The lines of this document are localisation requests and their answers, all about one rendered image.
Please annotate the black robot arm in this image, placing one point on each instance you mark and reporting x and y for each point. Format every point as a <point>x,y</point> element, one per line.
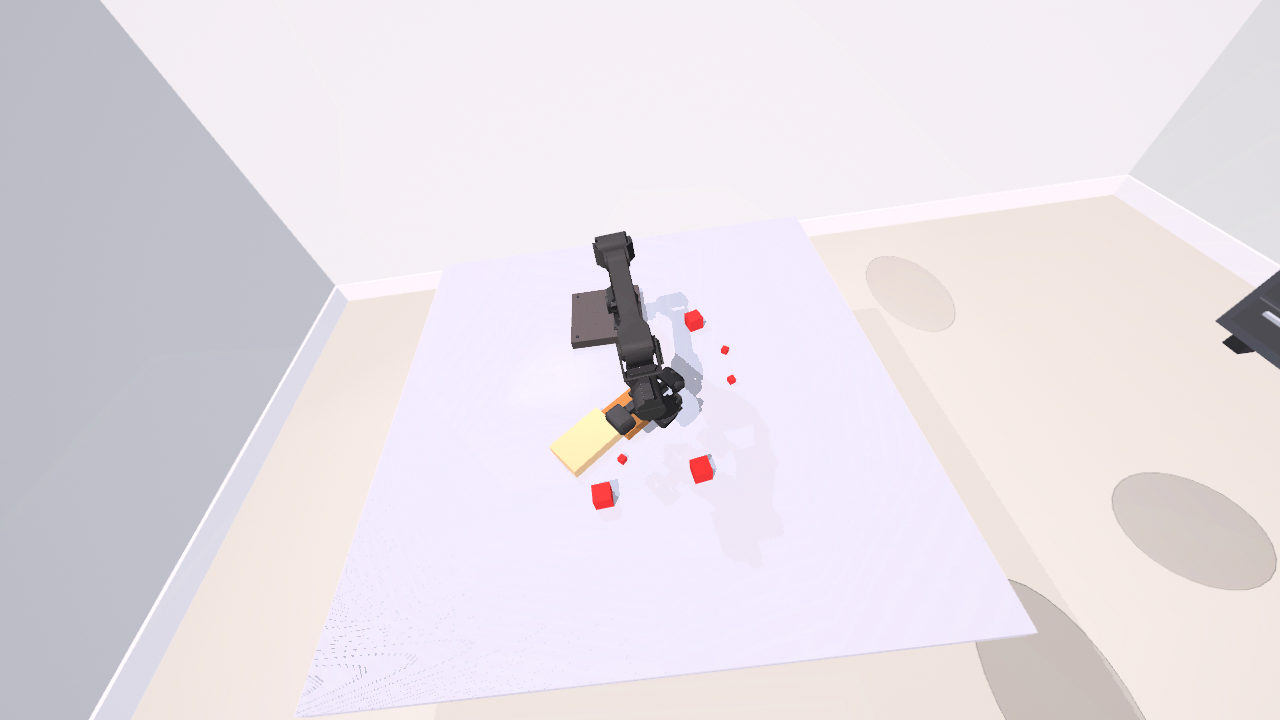
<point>636,346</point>

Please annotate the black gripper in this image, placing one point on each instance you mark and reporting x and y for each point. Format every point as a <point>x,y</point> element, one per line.
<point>621,419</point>

